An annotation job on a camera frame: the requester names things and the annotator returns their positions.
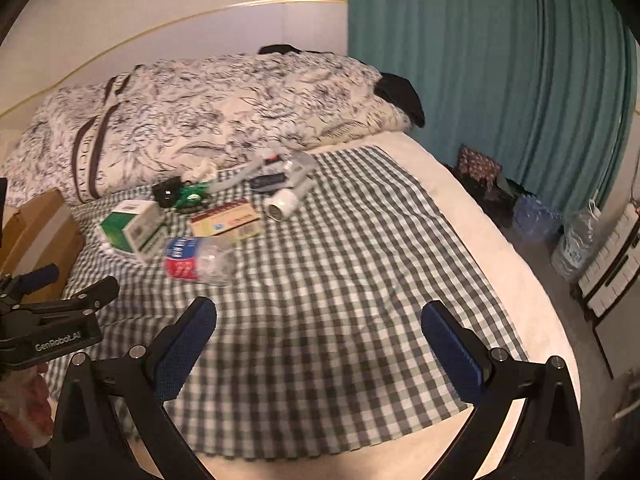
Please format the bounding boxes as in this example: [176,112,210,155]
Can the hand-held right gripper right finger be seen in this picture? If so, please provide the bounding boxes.
[421,301,586,480]

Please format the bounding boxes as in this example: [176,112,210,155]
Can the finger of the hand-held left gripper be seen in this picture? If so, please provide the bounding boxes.
[0,266,60,306]
[47,276,120,322]

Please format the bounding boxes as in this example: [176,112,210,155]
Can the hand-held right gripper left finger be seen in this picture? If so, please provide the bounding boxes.
[50,296,218,480]

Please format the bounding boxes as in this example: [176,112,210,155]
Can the cardboard box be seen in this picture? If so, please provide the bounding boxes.
[0,187,85,306]

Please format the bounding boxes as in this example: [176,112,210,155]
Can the green and white carton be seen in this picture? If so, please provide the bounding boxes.
[99,200,173,266]

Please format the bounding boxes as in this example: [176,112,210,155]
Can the plastic bottle red blue label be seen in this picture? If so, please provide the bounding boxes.
[164,236,237,287]

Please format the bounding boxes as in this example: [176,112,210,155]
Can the small black item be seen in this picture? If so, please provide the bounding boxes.
[152,177,183,209]

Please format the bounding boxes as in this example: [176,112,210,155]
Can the beige carton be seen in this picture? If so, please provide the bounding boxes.
[190,200,263,241]

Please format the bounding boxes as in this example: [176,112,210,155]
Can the green packet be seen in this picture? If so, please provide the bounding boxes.
[175,183,211,209]

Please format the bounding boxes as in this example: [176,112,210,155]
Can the white tissue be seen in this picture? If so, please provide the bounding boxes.
[182,157,219,186]

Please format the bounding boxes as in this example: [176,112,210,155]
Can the white tube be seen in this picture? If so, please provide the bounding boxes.
[264,180,313,222]

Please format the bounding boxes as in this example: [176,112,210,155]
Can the floral tissue pack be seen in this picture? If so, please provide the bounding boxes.
[220,150,318,196]

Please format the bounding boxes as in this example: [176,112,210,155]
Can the green checked blanket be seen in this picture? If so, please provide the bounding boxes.
[60,145,528,461]

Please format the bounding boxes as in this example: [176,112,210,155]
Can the dark bags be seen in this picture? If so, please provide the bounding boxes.
[470,180,523,228]

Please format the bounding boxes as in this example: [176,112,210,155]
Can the blue plastic bag on floor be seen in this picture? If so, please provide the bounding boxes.
[512,194,563,241]

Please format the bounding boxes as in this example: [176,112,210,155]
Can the large clear water bottle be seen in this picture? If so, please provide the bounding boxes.
[550,205,603,281]

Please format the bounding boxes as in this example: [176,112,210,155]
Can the white radiator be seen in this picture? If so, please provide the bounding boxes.
[577,205,640,318]

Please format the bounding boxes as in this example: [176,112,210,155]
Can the patterned gift bag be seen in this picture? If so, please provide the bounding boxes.
[457,145,503,188]

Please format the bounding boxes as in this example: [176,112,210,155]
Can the floral print duvet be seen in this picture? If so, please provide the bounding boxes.
[5,52,413,206]

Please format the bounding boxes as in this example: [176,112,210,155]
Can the teal curtain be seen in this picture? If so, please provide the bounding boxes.
[346,0,638,216]

